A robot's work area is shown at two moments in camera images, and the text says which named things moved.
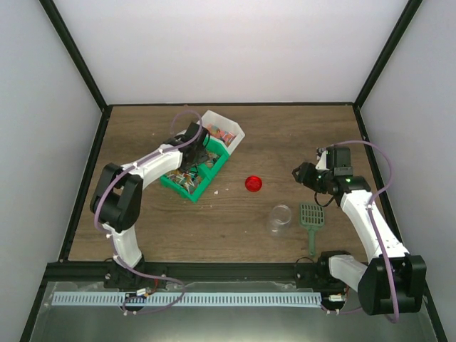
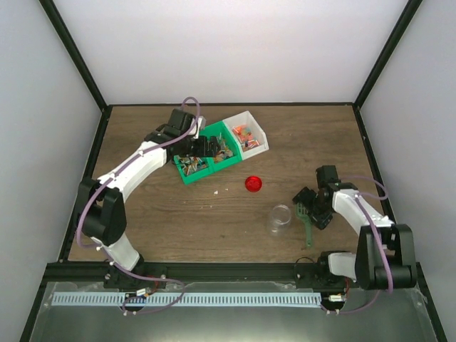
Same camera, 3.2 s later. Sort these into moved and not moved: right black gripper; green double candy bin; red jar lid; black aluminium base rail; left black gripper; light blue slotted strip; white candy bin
Moved: white candy bin; green double candy bin; right black gripper
Not moved: red jar lid; light blue slotted strip; left black gripper; black aluminium base rail
